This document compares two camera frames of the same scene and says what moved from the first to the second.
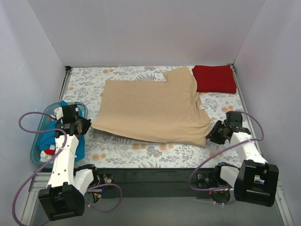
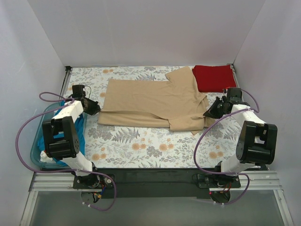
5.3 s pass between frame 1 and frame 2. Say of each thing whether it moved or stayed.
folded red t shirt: stayed
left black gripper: moved
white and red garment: stayed
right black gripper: moved
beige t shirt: moved
